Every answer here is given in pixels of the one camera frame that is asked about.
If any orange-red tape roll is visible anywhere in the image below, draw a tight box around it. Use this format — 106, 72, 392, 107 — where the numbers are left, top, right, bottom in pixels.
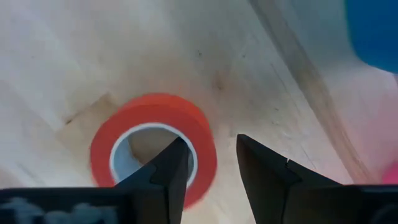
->
89, 92, 218, 210

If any pink translucent plastic bin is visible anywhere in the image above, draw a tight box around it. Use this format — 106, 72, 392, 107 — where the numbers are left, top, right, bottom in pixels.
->
248, 0, 398, 187

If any pink tape roll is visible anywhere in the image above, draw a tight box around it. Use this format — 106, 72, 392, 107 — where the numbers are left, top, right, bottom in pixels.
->
381, 161, 398, 185

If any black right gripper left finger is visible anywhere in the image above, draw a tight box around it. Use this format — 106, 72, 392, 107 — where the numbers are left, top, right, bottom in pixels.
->
114, 136, 191, 224

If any teal blue plastic bin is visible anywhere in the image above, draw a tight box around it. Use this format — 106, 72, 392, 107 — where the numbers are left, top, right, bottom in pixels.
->
344, 0, 398, 75

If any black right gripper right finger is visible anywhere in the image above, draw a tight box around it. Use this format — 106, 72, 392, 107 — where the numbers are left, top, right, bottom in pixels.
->
236, 133, 343, 224

